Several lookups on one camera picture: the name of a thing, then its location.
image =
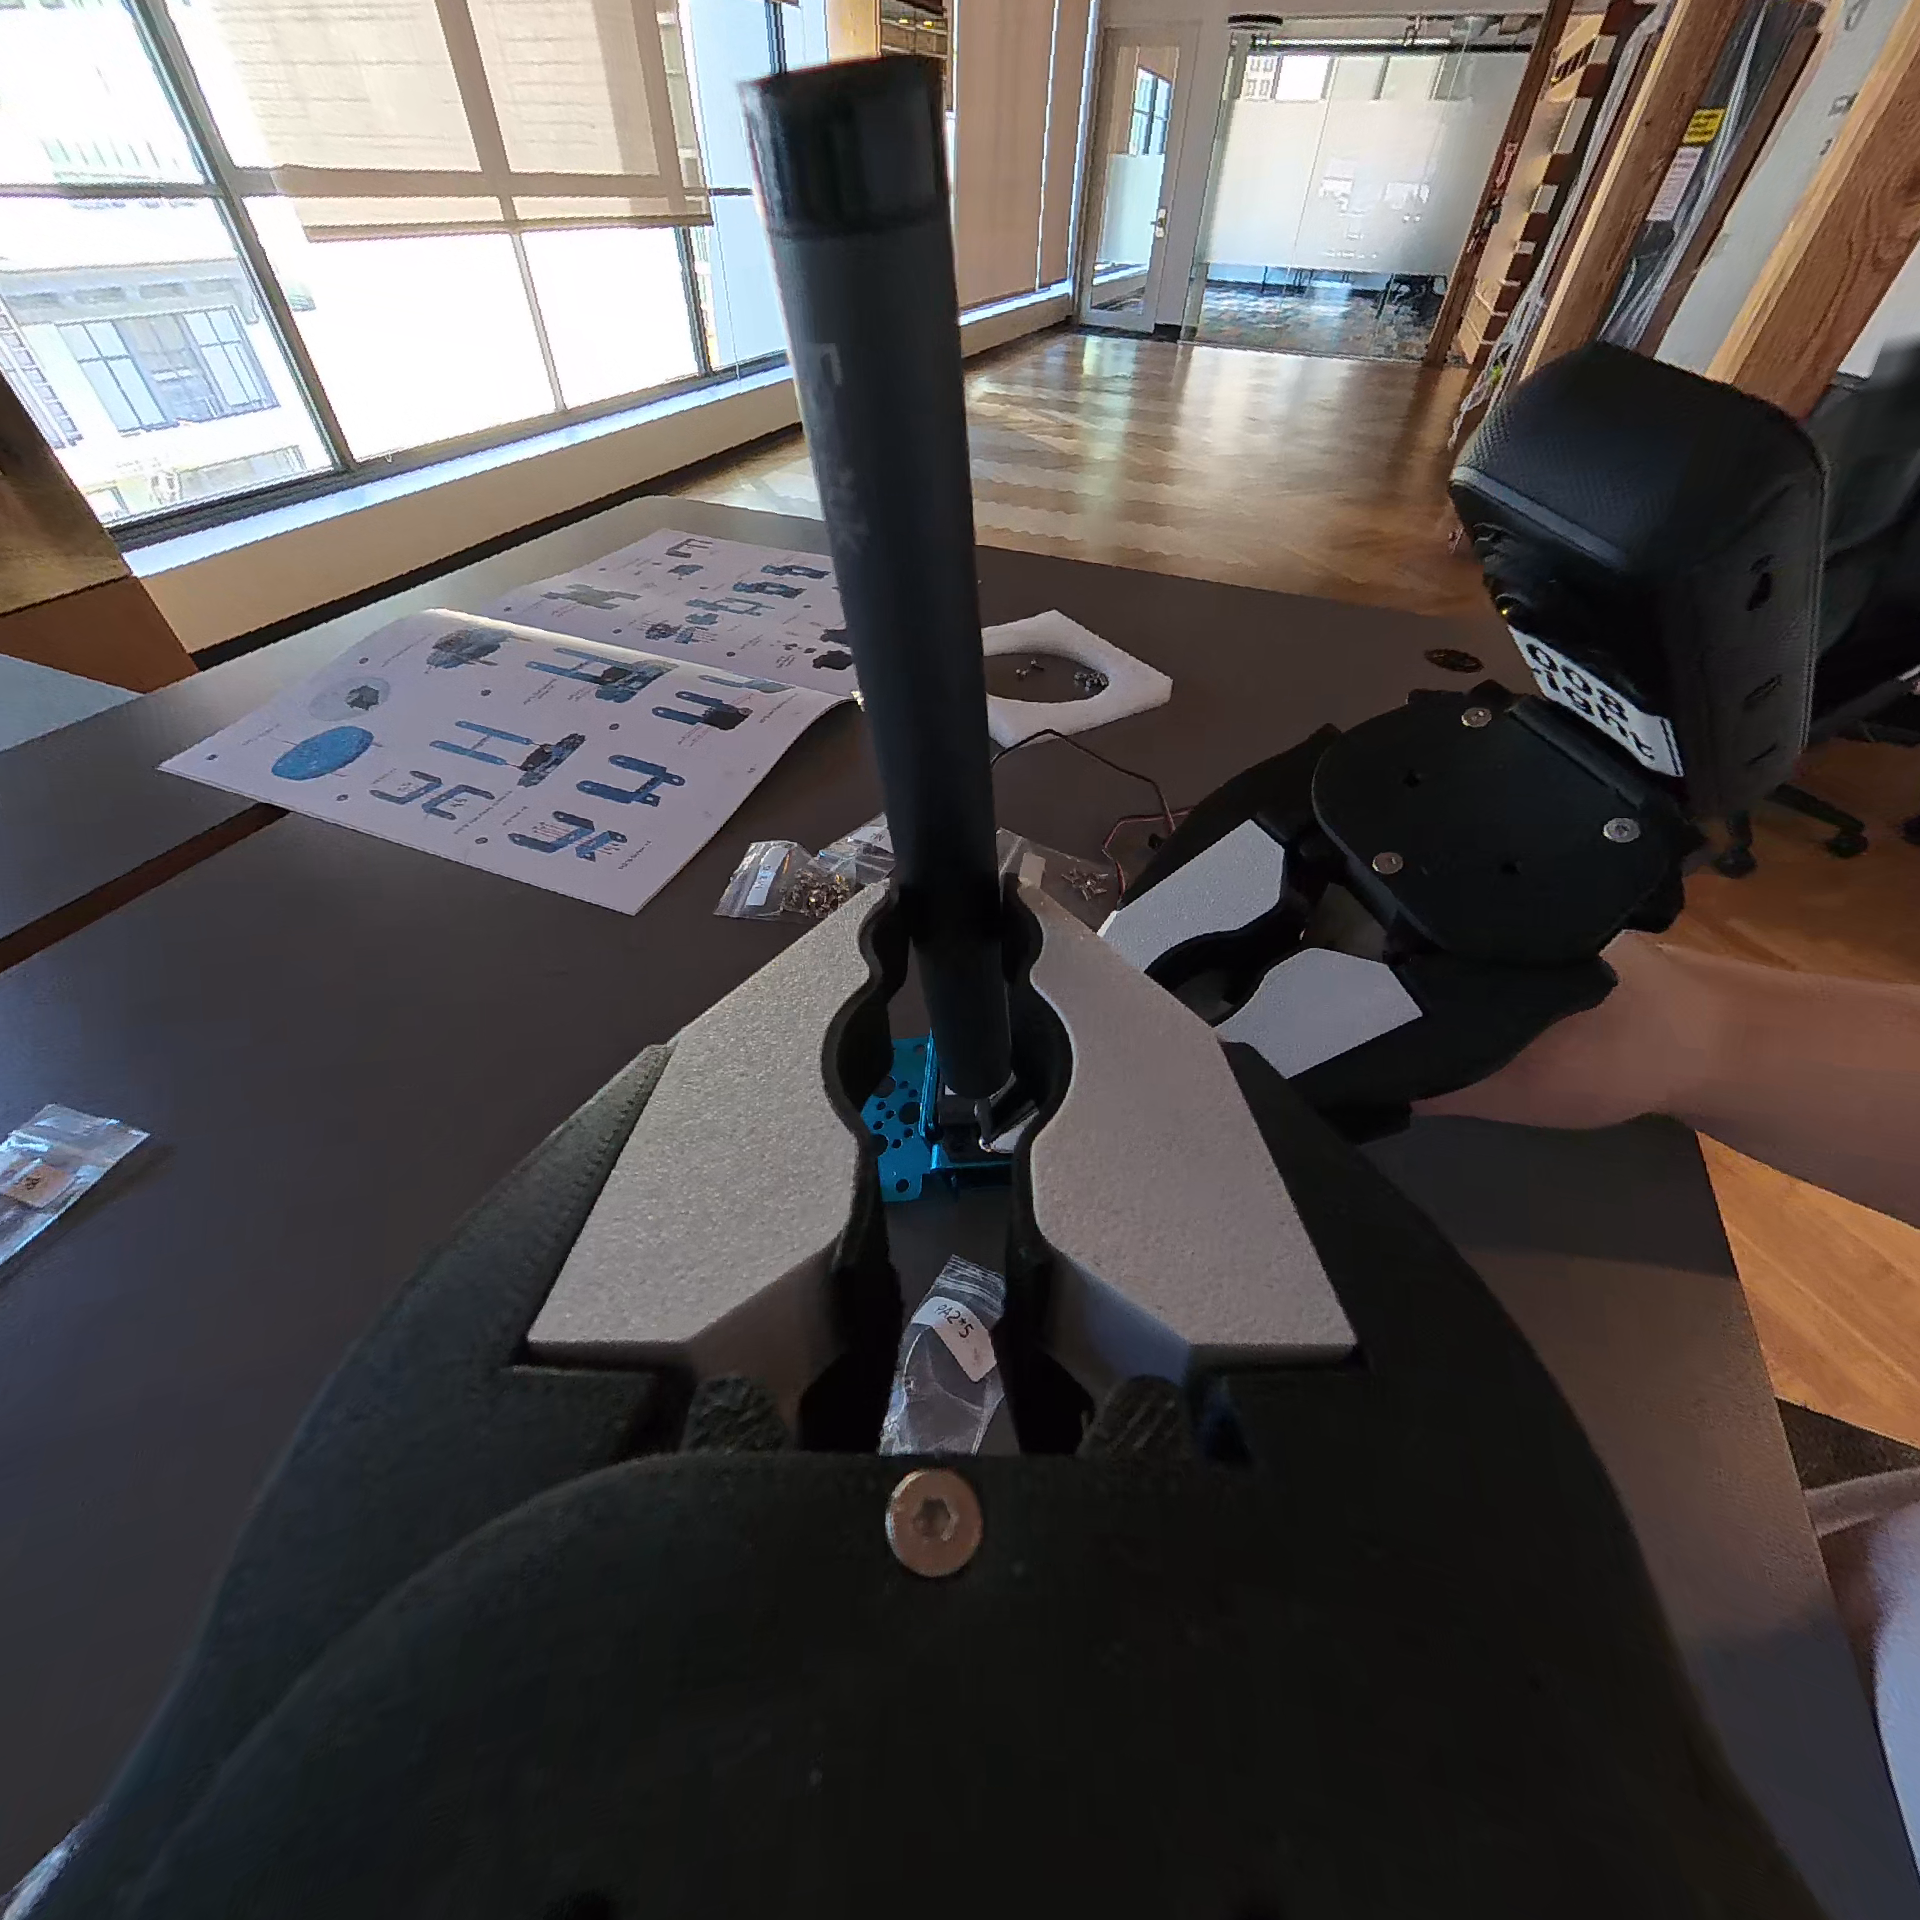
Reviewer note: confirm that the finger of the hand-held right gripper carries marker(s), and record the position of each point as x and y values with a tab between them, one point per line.
1214	886
1328	1014

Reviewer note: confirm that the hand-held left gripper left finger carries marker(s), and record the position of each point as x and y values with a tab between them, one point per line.
704	1201

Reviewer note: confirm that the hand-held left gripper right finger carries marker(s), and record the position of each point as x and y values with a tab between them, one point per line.
1184	1201

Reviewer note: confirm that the white square foam frame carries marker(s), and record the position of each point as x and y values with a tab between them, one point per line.
1142	692

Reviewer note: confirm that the black screwdriver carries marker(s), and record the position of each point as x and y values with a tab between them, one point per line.
901	525

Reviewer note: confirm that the person's right forearm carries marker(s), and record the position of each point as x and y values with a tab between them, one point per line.
1769	1049

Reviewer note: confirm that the dark brown desk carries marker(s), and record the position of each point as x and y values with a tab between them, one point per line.
375	1126

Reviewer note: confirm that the clear bag of screws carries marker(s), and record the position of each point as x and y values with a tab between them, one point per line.
797	886

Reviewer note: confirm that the black wheeled office chair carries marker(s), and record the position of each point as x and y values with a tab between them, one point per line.
1861	600

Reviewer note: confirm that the white printed instruction manual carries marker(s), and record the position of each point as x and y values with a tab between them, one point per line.
525	721

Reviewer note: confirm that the wooden cabinet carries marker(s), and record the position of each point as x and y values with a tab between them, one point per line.
77	570

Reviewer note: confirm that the large glass window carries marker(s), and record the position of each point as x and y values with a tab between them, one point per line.
375	330

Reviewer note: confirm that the beige roller blind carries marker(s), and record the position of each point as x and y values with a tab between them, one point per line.
452	90

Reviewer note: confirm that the wooden support post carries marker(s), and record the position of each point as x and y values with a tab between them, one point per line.
1829	255
1606	182

